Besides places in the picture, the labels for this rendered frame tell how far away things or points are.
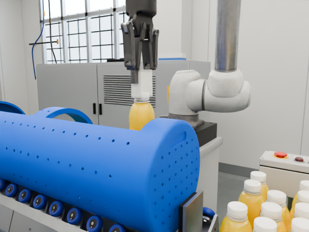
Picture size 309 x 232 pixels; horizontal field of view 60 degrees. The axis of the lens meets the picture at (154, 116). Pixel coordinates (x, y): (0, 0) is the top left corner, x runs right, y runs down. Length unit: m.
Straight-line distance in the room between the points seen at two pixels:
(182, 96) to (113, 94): 1.59
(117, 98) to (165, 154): 2.21
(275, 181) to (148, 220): 0.42
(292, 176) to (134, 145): 0.46
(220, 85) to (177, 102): 0.22
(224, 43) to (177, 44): 2.30
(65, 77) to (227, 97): 2.40
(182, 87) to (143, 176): 0.80
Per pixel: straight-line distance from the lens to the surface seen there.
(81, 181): 0.67
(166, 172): 0.61
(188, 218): 0.66
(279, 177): 0.85
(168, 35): 3.57
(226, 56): 1.23
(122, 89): 2.73
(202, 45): 3.67
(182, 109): 1.30
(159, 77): 2.47
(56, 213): 0.84
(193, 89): 1.28
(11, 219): 1.03
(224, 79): 1.24
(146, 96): 0.66
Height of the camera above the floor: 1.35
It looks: 9 degrees down
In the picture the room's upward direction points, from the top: straight up
